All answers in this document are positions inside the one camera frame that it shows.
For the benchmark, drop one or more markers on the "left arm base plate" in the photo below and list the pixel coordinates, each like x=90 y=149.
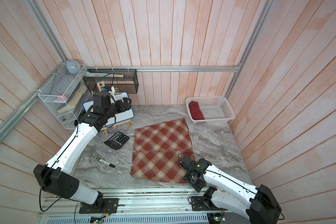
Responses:
x=102 y=205

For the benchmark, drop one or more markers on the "black calculator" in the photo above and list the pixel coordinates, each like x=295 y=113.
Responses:
x=117 y=141

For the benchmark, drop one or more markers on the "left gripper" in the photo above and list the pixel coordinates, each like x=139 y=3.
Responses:
x=128 y=106

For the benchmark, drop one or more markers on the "white wire shelf rack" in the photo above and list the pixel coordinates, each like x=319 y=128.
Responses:
x=58 y=90

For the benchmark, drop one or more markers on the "grey round speaker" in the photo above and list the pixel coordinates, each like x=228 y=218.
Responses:
x=73 y=67

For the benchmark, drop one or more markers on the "black mesh wall basket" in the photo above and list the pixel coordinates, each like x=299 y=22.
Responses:
x=129 y=83

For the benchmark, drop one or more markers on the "black marker pen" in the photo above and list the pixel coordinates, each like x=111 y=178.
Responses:
x=105 y=162

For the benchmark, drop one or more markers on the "green ruler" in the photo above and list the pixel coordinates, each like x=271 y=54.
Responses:
x=100 y=75

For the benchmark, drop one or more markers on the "aluminium mounting rail frame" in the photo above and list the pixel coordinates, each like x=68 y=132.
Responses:
x=168 y=205

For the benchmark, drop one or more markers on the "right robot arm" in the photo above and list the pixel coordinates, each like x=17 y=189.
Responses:
x=226 y=193

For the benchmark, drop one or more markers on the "red plaid skirt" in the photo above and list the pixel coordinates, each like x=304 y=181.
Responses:
x=157 y=149

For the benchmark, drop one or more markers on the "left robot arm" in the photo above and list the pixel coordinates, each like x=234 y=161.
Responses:
x=55 y=177

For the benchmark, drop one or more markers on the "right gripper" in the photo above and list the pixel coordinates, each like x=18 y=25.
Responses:
x=196 y=186

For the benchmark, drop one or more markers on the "white plastic basket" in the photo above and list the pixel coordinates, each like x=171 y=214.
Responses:
x=216 y=110

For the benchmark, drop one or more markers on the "books in wire rack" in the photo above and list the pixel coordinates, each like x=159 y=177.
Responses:
x=73 y=99

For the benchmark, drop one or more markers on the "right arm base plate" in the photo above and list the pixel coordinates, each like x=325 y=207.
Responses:
x=202 y=204

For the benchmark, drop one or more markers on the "red dotted rolled skirt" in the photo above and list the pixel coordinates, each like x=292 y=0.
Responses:
x=195 y=111

